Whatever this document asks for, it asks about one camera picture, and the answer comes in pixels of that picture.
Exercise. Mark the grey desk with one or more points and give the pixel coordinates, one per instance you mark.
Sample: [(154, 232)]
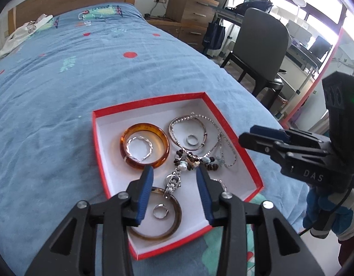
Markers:
[(299, 54)]

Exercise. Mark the white desk lamp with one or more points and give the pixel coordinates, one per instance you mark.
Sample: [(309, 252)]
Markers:
[(298, 0)]

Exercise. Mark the person's right forearm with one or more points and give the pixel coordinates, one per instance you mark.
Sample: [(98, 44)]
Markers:
[(349, 253)]

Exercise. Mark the grey office chair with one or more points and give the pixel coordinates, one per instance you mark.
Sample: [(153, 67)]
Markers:
[(260, 40)]

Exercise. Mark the white garment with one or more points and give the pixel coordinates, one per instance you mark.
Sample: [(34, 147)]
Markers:
[(18, 34)]

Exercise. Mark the plain silver bangle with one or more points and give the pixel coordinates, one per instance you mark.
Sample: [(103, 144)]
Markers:
[(171, 133)]

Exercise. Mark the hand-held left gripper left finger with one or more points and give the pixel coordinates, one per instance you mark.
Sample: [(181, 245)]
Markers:
[(144, 191)]

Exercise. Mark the pink frame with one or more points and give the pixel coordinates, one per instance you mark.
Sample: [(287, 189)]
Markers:
[(332, 60)]

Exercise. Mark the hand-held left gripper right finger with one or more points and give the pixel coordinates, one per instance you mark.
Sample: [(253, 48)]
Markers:
[(203, 191)]

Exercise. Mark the thin dark amber bangle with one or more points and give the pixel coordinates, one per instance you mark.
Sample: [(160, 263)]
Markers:
[(178, 210)]

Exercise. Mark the black monitor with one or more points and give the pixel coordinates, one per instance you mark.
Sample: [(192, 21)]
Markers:
[(320, 47)]

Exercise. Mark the low wooden bedside shelf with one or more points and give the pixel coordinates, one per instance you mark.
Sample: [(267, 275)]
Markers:
[(191, 31)]

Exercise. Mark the dark backpack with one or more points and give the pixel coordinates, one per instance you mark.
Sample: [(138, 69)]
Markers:
[(254, 4)]

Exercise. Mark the thick amber bangle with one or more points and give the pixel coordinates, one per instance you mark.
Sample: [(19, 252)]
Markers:
[(162, 138)]

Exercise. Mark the person's right hand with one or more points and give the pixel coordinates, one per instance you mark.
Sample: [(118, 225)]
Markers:
[(344, 215)]

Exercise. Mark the dark hanging bag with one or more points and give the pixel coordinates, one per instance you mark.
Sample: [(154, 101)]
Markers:
[(214, 37)]

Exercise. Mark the wooden drawer cabinet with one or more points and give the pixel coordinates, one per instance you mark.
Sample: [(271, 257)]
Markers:
[(191, 8)]

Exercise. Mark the blue printed blanket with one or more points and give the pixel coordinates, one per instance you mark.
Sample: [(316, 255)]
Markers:
[(50, 106)]

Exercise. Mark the red jewelry box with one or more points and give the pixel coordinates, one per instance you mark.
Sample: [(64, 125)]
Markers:
[(108, 138)]

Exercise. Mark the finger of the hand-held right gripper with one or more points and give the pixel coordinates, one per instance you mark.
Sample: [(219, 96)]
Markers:
[(269, 131), (257, 143)]

